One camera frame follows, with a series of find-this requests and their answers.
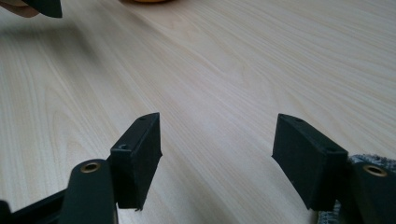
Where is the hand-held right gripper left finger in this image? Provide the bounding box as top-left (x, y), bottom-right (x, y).
top-left (110, 112), bottom-right (163, 211)

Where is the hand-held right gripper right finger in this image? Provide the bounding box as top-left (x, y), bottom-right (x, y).
top-left (272, 113), bottom-right (349, 212)

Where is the orange plush toy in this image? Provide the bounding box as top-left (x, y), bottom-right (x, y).
top-left (120, 0), bottom-right (176, 5)

